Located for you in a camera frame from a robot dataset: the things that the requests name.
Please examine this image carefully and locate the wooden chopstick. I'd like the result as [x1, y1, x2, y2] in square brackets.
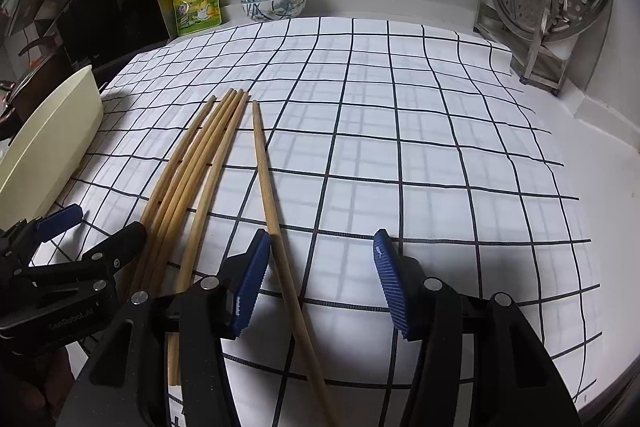
[167, 92, 250, 390]
[117, 94, 217, 295]
[127, 88, 235, 295]
[251, 100, 342, 427]
[142, 89, 243, 295]

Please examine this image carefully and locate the metal dish rack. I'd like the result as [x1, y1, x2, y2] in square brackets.
[472, 0, 573, 96]

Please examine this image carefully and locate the brown cooking pot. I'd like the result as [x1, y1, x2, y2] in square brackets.
[0, 32, 61, 138]

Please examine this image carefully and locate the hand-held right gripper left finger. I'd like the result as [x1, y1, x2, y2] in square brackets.
[60, 229, 273, 427]

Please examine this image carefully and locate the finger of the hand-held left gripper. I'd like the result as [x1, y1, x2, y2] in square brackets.
[0, 204, 84, 269]
[20, 222, 148, 293]

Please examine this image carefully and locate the person's left hand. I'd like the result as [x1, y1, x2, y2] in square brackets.
[0, 349, 77, 427]

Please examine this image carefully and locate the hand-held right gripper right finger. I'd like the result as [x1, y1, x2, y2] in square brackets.
[372, 229, 583, 427]

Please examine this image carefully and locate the cream round basin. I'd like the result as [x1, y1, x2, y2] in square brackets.
[0, 65, 104, 233]

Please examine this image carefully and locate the white black checkered cloth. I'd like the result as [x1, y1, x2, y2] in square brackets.
[42, 17, 607, 427]

